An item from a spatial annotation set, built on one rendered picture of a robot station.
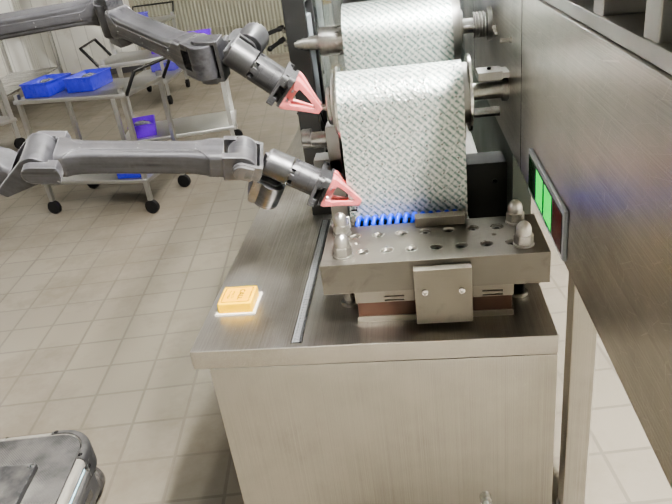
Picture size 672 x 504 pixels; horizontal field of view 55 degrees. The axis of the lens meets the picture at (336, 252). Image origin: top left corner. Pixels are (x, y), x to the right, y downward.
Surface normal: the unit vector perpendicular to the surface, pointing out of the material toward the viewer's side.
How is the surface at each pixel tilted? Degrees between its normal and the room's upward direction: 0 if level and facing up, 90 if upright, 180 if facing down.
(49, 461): 0
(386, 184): 90
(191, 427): 0
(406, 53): 92
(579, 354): 90
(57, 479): 0
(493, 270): 90
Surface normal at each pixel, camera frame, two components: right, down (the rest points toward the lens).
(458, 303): -0.09, 0.46
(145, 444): -0.12, -0.88
